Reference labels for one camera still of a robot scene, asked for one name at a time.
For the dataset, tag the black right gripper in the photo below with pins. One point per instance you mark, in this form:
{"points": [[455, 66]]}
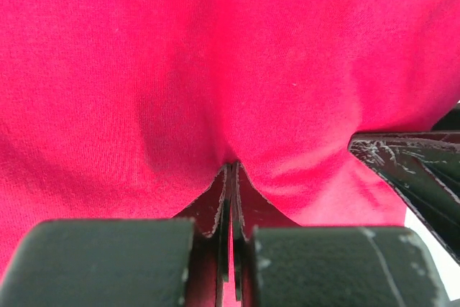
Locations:
{"points": [[423, 169]]}

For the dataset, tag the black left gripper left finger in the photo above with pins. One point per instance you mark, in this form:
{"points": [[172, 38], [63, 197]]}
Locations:
{"points": [[181, 261]]}

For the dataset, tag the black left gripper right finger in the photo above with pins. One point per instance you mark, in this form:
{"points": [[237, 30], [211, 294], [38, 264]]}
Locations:
{"points": [[280, 263]]}

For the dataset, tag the crimson red t-shirt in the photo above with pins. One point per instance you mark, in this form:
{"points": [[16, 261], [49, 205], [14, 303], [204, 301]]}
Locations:
{"points": [[127, 108]]}

